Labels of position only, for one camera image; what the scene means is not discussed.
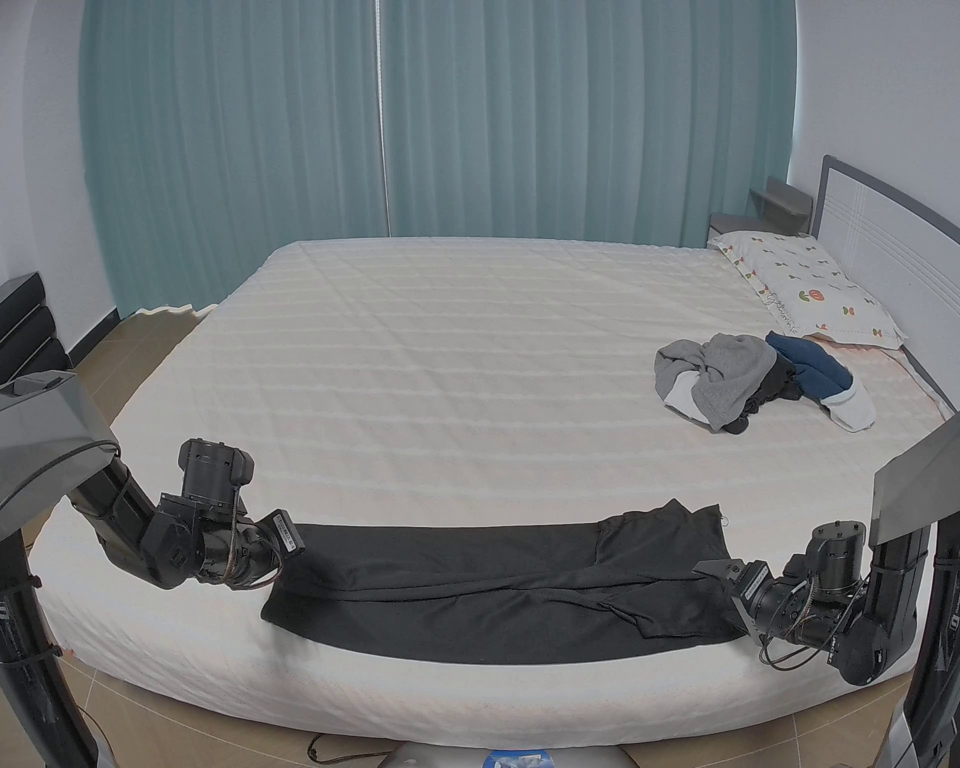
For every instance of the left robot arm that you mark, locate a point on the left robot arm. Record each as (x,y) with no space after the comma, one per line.
(52,450)

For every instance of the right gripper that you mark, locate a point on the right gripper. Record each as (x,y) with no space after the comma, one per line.
(754,592)

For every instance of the black chest of drawers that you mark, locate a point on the black chest of drawers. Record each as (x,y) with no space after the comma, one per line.
(26,330)

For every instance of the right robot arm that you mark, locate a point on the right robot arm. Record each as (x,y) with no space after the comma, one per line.
(915,480)

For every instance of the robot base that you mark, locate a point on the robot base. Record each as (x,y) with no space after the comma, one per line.
(517,759)

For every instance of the white printed pillow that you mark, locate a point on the white printed pillow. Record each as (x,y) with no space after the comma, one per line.
(810,285)

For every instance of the black T-shirt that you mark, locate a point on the black T-shirt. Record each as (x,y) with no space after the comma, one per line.
(487,592)

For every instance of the blue-green curtain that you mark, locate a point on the blue-green curtain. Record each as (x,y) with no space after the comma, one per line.
(570,112)
(225,150)

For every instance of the bed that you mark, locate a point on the bed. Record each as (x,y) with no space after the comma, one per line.
(450,337)

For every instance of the grey bedside table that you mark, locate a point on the grey bedside table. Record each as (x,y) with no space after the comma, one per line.
(784,199)

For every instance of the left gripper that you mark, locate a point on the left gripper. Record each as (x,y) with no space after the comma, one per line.
(283,536)

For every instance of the pile of clothes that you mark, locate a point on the pile of clothes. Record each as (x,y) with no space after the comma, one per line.
(720,367)

